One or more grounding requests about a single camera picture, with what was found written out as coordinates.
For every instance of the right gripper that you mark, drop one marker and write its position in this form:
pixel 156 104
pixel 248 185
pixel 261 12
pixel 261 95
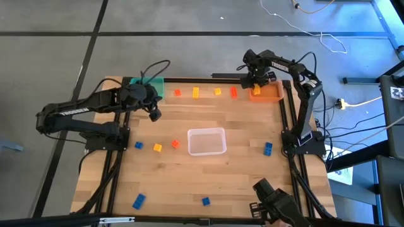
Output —
pixel 259 72

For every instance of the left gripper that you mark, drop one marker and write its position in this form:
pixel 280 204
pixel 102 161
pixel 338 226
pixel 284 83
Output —
pixel 139 94

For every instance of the long yellow toy block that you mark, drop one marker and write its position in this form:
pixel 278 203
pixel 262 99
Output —
pixel 257 90
pixel 195 92

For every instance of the long orange toy block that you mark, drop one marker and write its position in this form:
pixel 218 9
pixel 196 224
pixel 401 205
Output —
pixel 233 92

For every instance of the small orange toy block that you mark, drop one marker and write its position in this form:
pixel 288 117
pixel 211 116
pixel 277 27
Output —
pixel 175 144
pixel 177 92

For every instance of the small yellow toy block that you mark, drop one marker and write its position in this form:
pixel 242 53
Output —
pixel 217 91
pixel 157 147

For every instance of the small blue toy block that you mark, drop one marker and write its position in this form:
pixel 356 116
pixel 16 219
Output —
pixel 205 201
pixel 139 145

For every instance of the long blue toy block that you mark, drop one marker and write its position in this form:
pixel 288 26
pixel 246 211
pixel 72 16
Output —
pixel 139 201
pixel 268 149

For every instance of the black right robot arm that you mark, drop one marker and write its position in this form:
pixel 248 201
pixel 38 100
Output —
pixel 307 104

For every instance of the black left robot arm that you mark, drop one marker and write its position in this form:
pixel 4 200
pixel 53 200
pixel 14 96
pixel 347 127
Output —
pixel 74 111

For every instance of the green translucent plastic bin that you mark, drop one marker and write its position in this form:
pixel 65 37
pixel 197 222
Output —
pixel 159 83

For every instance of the orange translucent plastic bin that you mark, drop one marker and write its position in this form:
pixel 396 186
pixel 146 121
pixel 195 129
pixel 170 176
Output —
pixel 271 93

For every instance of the black metal floor bar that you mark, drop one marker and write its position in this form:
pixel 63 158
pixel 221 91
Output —
pixel 363 80
pixel 227 75

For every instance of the clear plastic bin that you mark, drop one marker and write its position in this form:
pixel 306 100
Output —
pixel 206 142

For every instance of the white paper sheet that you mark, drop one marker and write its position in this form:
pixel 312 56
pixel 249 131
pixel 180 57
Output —
pixel 342 171

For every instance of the metal table leg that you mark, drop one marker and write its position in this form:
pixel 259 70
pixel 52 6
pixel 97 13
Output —
pixel 386 28

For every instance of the black white marker tag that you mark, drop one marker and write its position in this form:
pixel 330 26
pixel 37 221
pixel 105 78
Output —
pixel 397 93

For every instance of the black equipment case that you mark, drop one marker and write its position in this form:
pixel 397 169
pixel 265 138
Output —
pixel 393 126

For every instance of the person's hand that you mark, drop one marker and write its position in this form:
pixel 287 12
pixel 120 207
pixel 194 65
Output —
pixel 279 224

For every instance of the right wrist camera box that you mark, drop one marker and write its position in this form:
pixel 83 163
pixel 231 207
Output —
pixel 247 83

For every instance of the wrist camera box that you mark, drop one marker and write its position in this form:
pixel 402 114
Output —
pixel 155 115
pixel 247 83

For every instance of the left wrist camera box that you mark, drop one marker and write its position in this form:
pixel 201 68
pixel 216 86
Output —
pixel 155 115

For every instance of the black aluminium table frame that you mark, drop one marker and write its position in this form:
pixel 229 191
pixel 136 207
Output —
pixel 189 80

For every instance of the silver metal bracket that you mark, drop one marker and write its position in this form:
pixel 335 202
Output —
pixel 116 220

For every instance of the grey floor bracket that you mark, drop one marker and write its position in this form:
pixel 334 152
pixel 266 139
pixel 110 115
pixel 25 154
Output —
pixel 11 146

